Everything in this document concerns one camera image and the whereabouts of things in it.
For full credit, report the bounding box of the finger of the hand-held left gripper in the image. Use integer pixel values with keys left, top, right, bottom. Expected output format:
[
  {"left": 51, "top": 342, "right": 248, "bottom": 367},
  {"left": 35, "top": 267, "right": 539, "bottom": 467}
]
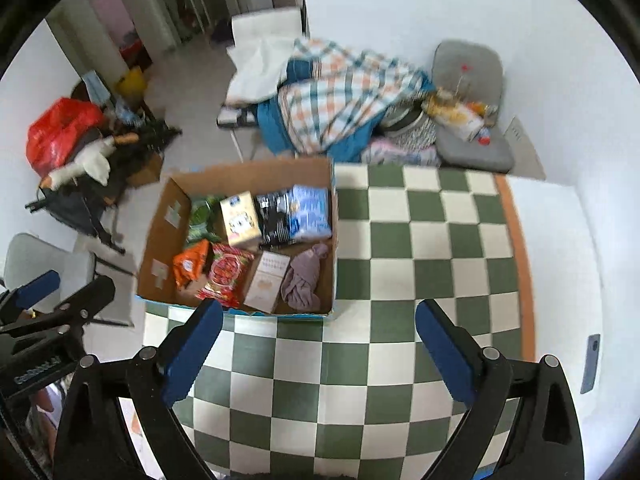
[
  {"left": 0, "top": 270, "right": 61, "bottom": 322},
  {"left": 0, "top": 276, "right": 116, "bottom": 339}
]

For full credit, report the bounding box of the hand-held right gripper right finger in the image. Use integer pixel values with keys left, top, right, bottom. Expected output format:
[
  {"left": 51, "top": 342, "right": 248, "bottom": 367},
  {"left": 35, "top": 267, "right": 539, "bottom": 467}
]
[{"left": 415, "top": 299, "right": 585, "bottom": 480}]

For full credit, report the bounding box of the yellow bag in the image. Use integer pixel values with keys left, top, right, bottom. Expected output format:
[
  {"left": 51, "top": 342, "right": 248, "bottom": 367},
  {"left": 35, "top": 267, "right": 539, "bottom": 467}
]
[{"left": 117, "top": 66, "right": 147, "bottom": 101}]

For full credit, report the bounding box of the blue tissue pack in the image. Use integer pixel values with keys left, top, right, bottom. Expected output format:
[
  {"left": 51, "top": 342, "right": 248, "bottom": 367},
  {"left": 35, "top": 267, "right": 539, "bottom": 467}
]
[{"left": 289, "top": 185, "right": 333, "bottom": 244}]

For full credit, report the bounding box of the grey padded chair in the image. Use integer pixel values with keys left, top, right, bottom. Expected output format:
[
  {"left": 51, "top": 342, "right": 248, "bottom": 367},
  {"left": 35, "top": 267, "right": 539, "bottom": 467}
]
[{"left": 430, "top": 40, "right": 516, "bottom": 174}]

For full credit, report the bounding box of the small brown cardboard box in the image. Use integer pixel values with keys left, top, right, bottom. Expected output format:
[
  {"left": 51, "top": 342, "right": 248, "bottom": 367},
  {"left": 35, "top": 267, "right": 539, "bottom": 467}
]
[{"left": 127, "top": 152, "right": 164, "bottom": 189}]

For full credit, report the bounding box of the green checkered tablecloth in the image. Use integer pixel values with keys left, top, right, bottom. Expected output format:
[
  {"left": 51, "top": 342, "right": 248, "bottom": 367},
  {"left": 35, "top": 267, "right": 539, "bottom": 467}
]
[{"left": 142, "top": 162, "right": 537, "bottom": 480}]

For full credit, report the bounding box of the black white patterned cloth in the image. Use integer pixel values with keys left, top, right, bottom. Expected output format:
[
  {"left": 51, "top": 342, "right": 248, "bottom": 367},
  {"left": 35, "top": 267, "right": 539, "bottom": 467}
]
[{"left": 382, "top": 106, "right": 439, "bottom": 149}]

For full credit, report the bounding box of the plaid blanket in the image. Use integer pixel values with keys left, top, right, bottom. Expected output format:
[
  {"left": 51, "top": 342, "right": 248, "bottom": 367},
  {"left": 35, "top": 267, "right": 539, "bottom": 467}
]
[{"left": 257, "top": 37, "right": 434, "bottom": 163}]

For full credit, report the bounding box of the pink cloth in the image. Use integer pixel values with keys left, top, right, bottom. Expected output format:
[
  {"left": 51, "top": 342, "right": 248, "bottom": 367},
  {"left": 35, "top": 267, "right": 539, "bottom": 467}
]
[{"left": 360, "top": 140, "right": 442, "bottom": 167}]

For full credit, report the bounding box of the black folded stroller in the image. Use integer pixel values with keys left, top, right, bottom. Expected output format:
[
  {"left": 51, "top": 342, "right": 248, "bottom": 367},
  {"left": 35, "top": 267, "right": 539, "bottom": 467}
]
[{"left": 25, "top": 120, "right": 182, "bottom": 257}]

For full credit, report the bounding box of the red snack packet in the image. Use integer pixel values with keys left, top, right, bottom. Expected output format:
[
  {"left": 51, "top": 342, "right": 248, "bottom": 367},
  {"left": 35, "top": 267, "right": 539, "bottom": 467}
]
[{"left": 196, "top": 242, "right": 256, "bottom": 309}]

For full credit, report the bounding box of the blue smartphone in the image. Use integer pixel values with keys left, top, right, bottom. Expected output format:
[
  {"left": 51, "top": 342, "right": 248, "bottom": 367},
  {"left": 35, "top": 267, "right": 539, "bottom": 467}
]
[{"left": 580, "top": 333, "right": 601, "bottom": 395}]

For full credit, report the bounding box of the grey chair with black legs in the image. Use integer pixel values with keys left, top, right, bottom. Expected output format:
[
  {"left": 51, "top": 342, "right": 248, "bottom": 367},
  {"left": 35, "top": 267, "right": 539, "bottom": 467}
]
[{"left": 2, "top": 232, "right": 137, "bottom": 329}]

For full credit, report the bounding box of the green snack packet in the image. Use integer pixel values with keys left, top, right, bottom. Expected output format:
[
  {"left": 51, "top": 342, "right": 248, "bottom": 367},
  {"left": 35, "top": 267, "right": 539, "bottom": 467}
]
[{"left": 187, "top": 195, "right": 225, "bottom": 246}]

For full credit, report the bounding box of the black snack packet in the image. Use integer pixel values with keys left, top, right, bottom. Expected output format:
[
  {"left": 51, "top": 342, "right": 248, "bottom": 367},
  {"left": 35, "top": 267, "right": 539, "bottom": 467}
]
[{"left": 254, "top": 188, "right": 300, "bottom": 247}]

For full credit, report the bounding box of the light blue hanging cloth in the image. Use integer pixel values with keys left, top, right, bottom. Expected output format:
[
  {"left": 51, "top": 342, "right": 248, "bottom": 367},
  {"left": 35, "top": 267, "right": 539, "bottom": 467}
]
[{"left": 82, "top": 71, "right": 110, "bottom": 106}]

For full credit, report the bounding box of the orange panda snack packet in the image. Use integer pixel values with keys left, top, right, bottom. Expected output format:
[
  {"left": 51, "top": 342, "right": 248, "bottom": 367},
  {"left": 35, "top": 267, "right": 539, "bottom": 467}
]
[{"left": 172, "top": 239, "right": 211, "bottom": 292}]

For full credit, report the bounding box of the red plastic bag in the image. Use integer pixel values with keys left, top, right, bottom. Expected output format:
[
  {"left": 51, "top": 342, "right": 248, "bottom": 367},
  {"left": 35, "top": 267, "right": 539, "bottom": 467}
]
[{"left": 26, "top": 97, "right": 106, "bottom": 179}]

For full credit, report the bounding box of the white carton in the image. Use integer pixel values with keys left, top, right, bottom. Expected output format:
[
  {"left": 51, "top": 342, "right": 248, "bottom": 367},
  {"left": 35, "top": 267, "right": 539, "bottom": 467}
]
[{"left": 243, "top": 250, "right": 292, "bottom": 314}]

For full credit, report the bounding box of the purple cloth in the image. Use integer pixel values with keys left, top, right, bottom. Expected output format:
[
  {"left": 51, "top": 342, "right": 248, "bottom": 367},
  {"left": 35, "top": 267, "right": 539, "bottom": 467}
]
[{"left": 279, "top": 243, "right": 331, "bottom": 314}]

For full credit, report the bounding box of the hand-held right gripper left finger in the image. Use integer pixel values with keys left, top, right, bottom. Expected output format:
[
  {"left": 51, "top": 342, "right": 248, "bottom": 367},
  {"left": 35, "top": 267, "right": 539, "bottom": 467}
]
[{"left": 52, "top": 299, "right": 225, "bottom": 480}]

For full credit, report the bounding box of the white goose plush toy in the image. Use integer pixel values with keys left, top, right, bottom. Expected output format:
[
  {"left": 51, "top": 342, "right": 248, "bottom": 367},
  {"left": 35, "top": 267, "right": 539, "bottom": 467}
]
[{"left": 41, "top": 139, "right": 114, "bottom": 191}]

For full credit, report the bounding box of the yellow tissue pack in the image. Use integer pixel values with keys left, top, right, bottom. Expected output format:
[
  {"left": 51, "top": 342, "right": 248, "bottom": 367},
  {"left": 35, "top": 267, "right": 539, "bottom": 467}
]
[{"left": 219, "top": 190, "right": 262, "bottom": 251}]

